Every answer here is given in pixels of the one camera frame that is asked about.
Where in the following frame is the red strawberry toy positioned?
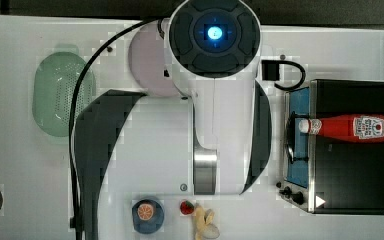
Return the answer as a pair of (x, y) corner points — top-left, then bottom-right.
(180, 200), (195, 215)

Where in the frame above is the orange slice toy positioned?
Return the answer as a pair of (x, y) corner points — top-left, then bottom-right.
(137, 203), (155, 221)

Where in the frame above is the blue bowl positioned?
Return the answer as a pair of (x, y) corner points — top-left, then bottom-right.
(132, 198), (165, 234)

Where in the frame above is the green perforated colander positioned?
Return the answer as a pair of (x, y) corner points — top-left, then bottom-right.
(32, 44), (86, 144)

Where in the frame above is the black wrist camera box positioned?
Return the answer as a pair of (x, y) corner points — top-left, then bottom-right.
(261, 60), (280, 81)

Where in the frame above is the red ketchup bottle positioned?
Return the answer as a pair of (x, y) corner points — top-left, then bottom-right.
(298, 114), (384, 143)

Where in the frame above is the pink round plate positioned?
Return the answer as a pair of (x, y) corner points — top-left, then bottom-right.
(128, 20), (183, 98)

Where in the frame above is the black toaster oven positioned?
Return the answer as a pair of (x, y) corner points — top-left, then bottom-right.
(277, 79), (384, 215)

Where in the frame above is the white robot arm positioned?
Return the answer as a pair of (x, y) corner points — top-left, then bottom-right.
(71, 0), (271, 240)

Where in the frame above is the peeled banana toy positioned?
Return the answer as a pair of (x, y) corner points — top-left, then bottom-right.
(193, 204), (220, 240)

